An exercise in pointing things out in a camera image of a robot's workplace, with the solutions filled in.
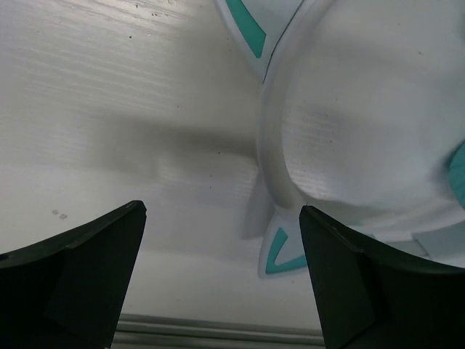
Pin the teal cat-ear headphones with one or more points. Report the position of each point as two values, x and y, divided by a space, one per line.
362 116

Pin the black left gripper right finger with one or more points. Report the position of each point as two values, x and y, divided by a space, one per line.
371 295

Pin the aluminium front rail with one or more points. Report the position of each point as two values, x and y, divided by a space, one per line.
138 331

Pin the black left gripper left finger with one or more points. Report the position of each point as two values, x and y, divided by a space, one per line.
68 291

